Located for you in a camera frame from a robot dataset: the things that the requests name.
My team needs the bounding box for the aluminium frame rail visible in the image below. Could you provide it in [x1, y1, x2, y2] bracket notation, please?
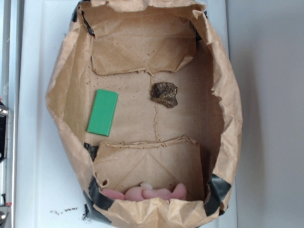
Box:
[0, 0, 23, 228]

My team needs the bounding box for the dark brown rock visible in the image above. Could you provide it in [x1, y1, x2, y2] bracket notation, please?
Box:
[150, 82, 178, 108]

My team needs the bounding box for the brown paper bag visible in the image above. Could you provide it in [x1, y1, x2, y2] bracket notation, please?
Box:
[46, 0, 243, 228]

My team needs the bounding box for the pink soft toy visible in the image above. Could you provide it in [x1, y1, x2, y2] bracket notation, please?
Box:
[102, 182, 187, 202]

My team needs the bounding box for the green rectangular block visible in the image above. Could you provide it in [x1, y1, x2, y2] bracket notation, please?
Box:
[87, 89, 118, 137]

